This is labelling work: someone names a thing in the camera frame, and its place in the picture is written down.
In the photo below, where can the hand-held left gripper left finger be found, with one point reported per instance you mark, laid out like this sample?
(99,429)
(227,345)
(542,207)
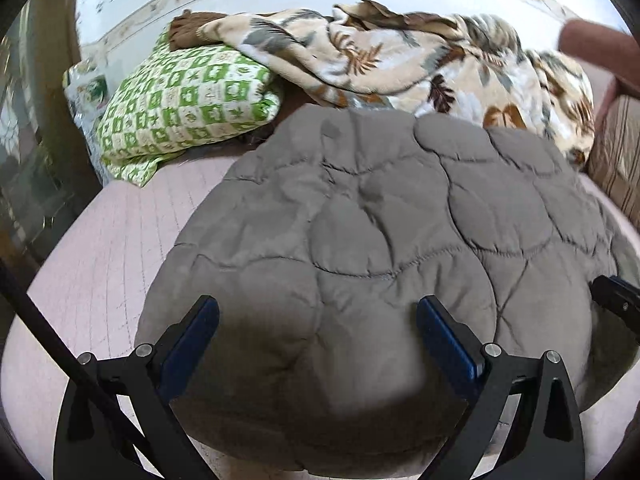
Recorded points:
(192,345)

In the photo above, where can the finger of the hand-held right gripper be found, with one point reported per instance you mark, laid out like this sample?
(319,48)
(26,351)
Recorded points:
(620,305)

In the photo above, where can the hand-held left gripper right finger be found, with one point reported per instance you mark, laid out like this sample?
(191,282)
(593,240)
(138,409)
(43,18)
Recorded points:
(445,340)

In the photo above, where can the grey-brown hooded puffer jacket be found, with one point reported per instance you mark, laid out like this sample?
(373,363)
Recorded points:
(375,220)

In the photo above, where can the striped brown cushion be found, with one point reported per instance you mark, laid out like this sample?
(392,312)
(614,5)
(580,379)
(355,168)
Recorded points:
(617,155)

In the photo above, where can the green and white patterned pillow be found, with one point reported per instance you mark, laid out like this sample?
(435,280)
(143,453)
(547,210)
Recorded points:
(190,105)

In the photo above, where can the wooden framed glass door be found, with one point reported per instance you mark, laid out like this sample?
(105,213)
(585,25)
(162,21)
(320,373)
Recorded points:
(30,160)

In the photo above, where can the white floral pillow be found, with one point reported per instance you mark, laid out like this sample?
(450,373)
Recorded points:
(87,87)

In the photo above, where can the leaf print fleece blanket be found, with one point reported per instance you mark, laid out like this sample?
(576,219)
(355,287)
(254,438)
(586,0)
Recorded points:
(400,55)

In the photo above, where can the brown cloth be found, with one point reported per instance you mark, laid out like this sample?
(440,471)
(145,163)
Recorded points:
(192,27)

